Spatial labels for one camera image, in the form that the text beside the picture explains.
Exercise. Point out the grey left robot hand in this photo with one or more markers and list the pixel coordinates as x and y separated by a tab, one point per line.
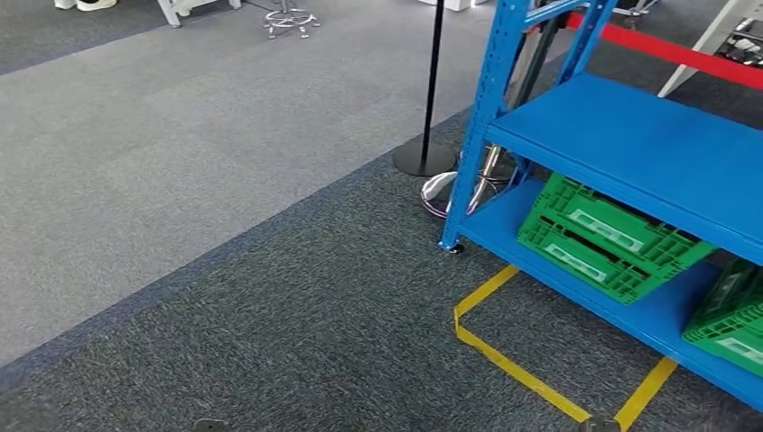
211	426

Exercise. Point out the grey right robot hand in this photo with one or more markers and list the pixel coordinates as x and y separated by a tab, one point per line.
599	426

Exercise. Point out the blue metal shelf rack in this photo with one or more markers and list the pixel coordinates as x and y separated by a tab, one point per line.
626	137

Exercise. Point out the yellow floor tape marking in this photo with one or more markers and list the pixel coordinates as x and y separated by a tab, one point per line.
512	367

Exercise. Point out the green plastic crate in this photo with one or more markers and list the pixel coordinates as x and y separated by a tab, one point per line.
602	238
733	322

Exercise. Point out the red barrier belt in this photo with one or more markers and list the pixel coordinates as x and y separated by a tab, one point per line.
685	56

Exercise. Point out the white desk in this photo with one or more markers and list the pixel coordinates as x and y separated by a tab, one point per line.
697	54

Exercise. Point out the power strip with plugs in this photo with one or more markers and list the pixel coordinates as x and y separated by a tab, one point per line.
745	50

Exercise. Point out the chrome base stool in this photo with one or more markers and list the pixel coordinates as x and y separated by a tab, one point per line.
292	21

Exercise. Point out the chrome stanchion post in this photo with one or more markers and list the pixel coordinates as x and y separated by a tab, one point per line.
438	191

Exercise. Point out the black stanchion post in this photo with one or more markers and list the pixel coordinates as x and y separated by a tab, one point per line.
423	158

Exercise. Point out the white desk frame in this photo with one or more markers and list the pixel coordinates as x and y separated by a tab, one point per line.
173	9

